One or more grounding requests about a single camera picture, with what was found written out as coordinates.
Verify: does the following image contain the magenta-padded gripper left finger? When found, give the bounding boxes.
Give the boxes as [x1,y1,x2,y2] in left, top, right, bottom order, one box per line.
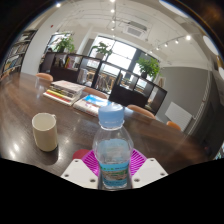
[60,149,102,190]

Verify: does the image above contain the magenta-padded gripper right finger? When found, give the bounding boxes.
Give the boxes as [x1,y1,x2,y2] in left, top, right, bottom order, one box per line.
[128,148,169,190]

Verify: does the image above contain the clear blue-capped water bottle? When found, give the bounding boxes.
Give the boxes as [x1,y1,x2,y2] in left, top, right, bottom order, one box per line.
[92,102,134,191]

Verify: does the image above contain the cream ceramic mug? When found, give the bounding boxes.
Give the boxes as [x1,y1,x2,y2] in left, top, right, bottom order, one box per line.
[31,112,59,153]

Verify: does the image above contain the orange chairs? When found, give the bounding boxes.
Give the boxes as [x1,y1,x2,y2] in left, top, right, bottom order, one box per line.
[34,72,183,132]

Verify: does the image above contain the black divider shelf unit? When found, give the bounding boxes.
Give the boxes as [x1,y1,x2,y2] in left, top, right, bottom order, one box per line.
[39,51,168,116]

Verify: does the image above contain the stack of books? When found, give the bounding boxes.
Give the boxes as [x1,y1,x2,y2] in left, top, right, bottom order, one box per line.
[42,79,86,108]

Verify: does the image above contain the tall dark-potted green plant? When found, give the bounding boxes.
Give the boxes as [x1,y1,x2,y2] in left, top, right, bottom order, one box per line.
[135,56,161,80]

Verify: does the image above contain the small white-potted green plant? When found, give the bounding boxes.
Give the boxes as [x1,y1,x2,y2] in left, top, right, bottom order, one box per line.
[90,41,114,61]

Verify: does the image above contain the bushy green potted plant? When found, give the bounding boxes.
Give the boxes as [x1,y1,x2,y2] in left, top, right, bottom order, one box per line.
[53,35,76,54]

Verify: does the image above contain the ceiling spot lights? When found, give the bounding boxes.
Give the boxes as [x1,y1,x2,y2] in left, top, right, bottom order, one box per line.
[54,0,193,51]

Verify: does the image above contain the white ceiling air conditioner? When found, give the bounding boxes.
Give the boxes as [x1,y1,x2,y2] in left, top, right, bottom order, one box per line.
[123,20,148,38]

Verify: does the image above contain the white wall radiator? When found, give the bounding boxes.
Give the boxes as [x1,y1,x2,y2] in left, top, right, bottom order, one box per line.
[164,101,193,132]

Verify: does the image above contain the dark wall bookshelf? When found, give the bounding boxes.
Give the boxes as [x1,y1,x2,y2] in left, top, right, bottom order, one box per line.
[0,29,37,79]

